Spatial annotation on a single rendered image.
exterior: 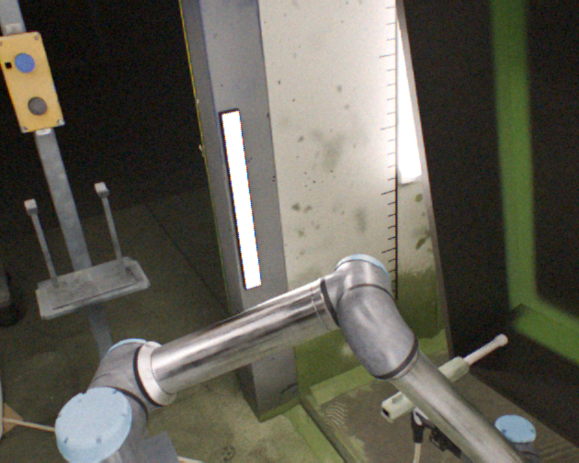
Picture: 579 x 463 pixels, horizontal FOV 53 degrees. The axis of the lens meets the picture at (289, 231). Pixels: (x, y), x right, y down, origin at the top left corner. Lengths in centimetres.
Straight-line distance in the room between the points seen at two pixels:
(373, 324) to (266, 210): 95
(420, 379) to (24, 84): 131
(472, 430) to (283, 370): 119
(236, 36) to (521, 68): 79
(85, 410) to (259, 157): 97
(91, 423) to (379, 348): 59
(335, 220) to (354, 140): 30
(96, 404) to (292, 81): 112
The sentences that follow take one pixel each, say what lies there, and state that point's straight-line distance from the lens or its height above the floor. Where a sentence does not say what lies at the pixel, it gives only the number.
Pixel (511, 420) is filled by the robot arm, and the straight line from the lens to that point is 156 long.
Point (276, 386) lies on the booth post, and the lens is 237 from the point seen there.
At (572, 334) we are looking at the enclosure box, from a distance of 208.
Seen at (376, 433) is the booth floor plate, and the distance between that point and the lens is 233.
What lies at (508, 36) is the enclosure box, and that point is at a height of 145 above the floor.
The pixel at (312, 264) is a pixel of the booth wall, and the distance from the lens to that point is 214.
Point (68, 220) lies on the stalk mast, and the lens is 200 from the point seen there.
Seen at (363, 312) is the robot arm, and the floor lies 110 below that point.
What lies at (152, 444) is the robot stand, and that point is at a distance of 157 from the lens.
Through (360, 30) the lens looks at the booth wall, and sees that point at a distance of 199.
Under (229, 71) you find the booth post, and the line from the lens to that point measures 179.
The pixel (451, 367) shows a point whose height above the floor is 57.
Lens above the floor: 174
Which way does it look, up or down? 27 degrees down
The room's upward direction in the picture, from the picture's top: 6 degrees counter-clockwise
